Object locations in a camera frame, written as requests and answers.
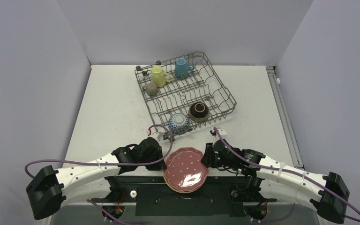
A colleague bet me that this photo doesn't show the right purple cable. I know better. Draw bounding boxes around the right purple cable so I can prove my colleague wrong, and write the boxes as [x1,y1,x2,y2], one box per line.
[212,127,360,224]

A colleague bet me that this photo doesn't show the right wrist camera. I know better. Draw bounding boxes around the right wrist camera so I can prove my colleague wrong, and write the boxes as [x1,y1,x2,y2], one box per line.
[210,127,227,139]

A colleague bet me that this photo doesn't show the pale yellow mug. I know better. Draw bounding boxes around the pale yellow mug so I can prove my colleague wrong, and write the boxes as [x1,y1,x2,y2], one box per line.
[150,65,173,88]

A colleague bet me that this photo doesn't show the small grey cup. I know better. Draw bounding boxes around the small grey cup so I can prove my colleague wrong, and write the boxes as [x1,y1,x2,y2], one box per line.
[145,82,159,97]

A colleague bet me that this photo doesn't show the grey wire dish rack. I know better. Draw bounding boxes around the grey wire dish rack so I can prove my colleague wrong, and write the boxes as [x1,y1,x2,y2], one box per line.
[135,51,237,132]

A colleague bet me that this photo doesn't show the pink dotted plate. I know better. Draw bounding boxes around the pink dotted plate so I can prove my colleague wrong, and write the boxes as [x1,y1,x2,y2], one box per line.
[163,147,209,190]

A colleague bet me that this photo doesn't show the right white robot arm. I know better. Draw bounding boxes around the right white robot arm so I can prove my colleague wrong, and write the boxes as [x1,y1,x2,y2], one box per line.
[202,140,350,224]

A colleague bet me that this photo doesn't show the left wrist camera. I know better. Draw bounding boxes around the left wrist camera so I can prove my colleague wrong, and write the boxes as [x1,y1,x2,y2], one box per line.
[148,131,163,141]

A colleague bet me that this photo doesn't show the black patterned bowl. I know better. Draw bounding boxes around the black patterned bowl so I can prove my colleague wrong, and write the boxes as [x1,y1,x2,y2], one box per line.
[188,102,210,122]

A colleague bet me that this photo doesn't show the yellow plate under stack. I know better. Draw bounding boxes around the yellow plate under stack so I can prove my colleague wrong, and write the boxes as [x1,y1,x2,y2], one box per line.
[163,177,203,194]

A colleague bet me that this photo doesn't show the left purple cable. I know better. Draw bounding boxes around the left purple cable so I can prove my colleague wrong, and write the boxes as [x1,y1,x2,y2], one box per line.
[24,125,174,225]

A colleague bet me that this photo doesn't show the blue floral mug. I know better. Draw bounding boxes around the blue floral mug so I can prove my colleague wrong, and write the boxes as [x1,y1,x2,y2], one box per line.
[174,58,195,80]

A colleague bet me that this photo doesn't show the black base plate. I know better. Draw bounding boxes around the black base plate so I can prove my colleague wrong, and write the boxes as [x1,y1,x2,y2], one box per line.
[92,176,277,217]

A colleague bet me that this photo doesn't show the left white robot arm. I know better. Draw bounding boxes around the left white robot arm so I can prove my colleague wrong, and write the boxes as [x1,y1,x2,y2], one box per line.
[26,135,166,220]

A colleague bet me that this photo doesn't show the red patterned bowl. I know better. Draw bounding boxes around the red patterned bowl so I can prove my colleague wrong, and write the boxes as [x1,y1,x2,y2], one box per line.
[168,113,190,135]

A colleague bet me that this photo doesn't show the purple cable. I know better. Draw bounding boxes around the purple cable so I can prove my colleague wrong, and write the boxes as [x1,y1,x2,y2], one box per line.
[212,127,360,224]
[24,125,174,225]

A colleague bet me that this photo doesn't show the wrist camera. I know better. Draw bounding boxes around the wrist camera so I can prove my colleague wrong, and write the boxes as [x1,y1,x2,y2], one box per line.
[210,127,227,139]
[148,131,163,141]

